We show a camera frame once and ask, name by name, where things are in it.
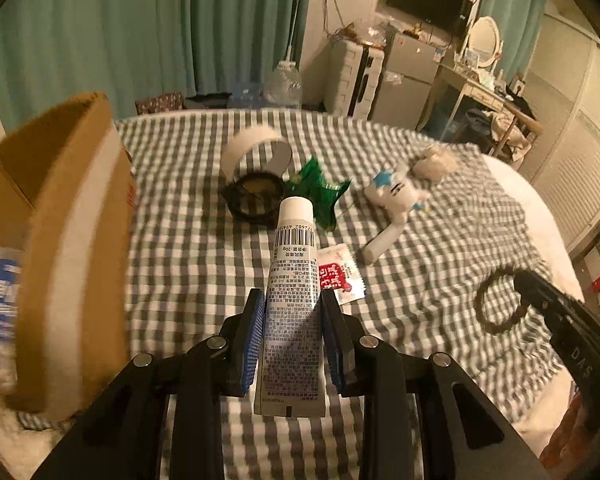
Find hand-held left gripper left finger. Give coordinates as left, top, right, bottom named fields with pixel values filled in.
left=30, top=287, right=266, bottom=480

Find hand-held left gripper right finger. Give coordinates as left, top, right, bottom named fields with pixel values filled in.
left=320, top=287, right=553, bottom=480

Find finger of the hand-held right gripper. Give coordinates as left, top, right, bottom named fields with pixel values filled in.
left=512, top=269, right=600, bottom=432

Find white ointment tube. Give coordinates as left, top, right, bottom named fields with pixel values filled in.
left=252, top=196, right=327, bottom=418

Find red white sachet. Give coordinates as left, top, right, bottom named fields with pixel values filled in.
left=317, top=242, right=367, bottom=306

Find brown hair tie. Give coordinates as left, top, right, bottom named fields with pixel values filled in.
left=474, top=266, right=534, bottom=336

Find green foil wrapper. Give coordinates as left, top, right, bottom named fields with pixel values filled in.
left=286, top=156, right=354, bottom=231

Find white plush hand fan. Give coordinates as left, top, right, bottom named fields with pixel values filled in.
left=364, top=160, right=431, bottom=265

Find brown cardboard box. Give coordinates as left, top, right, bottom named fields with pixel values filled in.
left=0, top=91, right=137, bottom=421

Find white tape roll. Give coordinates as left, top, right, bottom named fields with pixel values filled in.
left=220, top=127, right=284, bottom=182

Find clear jar with blue label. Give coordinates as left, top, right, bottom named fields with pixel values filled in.
left=0, top=241, right=24, bottom=366

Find grey white checked cloth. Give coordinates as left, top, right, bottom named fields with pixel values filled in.
left=17, top=107, right=566, bottom=480

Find orange patterned cloth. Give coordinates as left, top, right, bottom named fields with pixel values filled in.
left=540, top=385, right=600, bottom=472

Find white louvred wardrobe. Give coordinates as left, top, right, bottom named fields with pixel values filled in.
left=522, top=10, right=600, bottom=261

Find wooden chair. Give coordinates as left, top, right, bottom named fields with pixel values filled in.
left=490, top=109, right=544, bottom=162

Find pale clothes on chair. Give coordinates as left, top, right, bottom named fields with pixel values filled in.
left=490, top=112, right=531, bottom=152

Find black garment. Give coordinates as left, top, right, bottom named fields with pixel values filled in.
left=510, top=95, right=537, bottom=122

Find crushed blue plastic bottle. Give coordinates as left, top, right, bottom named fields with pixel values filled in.
left=227, top=82, right=266, bottom=109

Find cream dressing table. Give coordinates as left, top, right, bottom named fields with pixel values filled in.
left=420, top=62, right=544, bottom=156

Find brown patterned bag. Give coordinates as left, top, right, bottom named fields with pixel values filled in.
left=135, top=91, right=185, bottom=116

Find clear water jug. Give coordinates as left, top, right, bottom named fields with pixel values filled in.
left=262, top=60, right=302, bottom=109

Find white suitcase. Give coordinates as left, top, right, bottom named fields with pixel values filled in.
left=325, top=37, right=384, bottom=119

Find grey small fridge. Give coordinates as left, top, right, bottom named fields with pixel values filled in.
left=370, top=30, right=444, bottom=131

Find white oval mirror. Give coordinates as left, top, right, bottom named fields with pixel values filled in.
left=466, top=16, right=504, bottom=74

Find white pole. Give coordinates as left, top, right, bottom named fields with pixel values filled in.
left=285, top=15, right=301, bottom=64

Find narrow green curtain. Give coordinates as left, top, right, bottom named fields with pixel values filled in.
left=477, top=0, right=549, bottom=81

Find clear plastic bags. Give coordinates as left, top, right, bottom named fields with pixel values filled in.
left=340, top=17, right=397, bottom=47

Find wide green curtain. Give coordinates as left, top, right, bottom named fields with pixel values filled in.
left=0, top=0, right=316, bottom=133

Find hanging wall cable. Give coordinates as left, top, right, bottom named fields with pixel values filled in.
left=322, top=0, right=352, bottom=39

